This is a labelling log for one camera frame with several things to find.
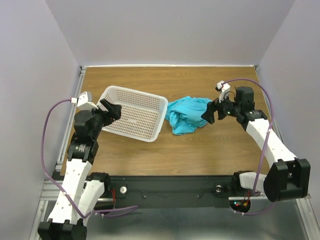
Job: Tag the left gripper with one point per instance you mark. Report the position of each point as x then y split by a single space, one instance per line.
106 115

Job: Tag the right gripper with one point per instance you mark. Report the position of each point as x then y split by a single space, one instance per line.
216 109

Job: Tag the turquoise t shirt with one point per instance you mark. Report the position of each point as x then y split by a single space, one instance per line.
184 114

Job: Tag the white plastic basket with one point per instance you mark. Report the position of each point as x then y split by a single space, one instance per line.
142 113

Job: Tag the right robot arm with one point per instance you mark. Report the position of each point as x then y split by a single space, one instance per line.
288 176

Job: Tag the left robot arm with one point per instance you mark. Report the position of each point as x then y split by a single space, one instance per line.
80 189

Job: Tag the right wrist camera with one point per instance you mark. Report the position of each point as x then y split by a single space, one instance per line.
224 89

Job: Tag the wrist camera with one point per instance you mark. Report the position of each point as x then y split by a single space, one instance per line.
84 102
224 89

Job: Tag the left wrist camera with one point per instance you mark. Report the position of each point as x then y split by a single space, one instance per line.
84 102

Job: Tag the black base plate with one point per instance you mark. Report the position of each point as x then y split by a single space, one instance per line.
185 191

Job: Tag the aluminium frame rail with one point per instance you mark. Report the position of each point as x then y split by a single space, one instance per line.
44 202

